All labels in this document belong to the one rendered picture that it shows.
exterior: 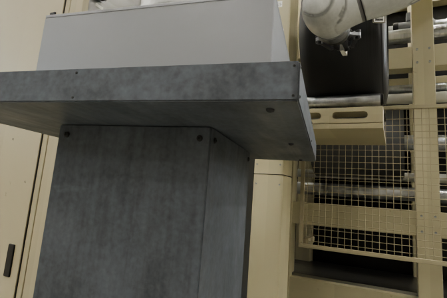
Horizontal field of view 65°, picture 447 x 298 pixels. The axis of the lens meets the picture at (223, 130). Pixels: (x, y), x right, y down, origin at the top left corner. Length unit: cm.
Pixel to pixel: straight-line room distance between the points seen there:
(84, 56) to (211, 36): 20
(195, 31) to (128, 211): 26
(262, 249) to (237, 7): 113
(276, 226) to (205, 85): 114
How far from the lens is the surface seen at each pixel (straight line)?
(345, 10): 87
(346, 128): 132
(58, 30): 63
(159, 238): 49
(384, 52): 137
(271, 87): 34
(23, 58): 115
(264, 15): 48
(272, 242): 146
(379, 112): 133
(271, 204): 146
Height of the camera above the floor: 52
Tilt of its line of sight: 11 degrees up
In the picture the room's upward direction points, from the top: 4 degrees clockwise
